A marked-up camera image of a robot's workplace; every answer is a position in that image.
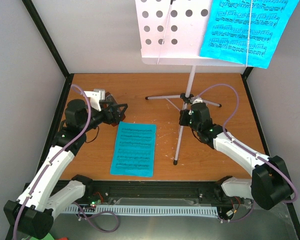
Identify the green paper sheet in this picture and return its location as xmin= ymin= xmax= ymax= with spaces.
xmin=42 ymin=233 xmax=55 ymax=240

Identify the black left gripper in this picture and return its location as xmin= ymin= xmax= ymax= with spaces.
xmin=80 ymin=100 xmax=128 ymax=132

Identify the black front mounting rail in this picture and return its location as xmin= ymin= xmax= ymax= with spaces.
xmin=90 ymin=180 xmax=222 ymax=204

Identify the red paper piece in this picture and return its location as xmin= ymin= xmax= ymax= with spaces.
xmin=57 ymin=237 xmax=69 ymax=240

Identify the blue sheet music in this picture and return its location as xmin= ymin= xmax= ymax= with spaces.
xmin=200 ymin=0 xmax=299 ymax=69
xmin=110 ymin=122 xmax=157 ymax=178

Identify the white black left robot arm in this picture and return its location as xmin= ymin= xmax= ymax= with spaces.
xmin=3 ymin=99 xmax=128 ymax=240

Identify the light blue slotted cable duct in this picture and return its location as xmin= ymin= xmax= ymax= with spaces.
xmin=64 ymin=203 xmax=220 ymax=217

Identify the black aluminium frame post left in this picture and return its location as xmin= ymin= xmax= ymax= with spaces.
xmin=21 ymin=0 xmax=71 ymax=76

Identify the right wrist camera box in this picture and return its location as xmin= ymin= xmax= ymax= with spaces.
xmin=190 ymin=97 xmax=204 ymax=105

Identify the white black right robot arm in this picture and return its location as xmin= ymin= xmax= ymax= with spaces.
xmin=179 ymin=102 xmax=296 ymax=210

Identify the black aluminium frame post right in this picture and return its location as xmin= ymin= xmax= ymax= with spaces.
xmin=241 ymin=67 xmax=254 ymax=78

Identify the black aluminium frame post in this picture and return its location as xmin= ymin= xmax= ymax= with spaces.
xmin=21 ymin=0 xmax=71 ymax=76
xmin=241 ymin=67 xmax=254 ymax=78

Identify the brown wooden metronome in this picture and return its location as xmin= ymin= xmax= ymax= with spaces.
xmin=105 ymin=92 xmax=128 ymax=127

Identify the white tripod music stand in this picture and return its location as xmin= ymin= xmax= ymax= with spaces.
xmin=134 ymin=0 xmax=251 ymax=166

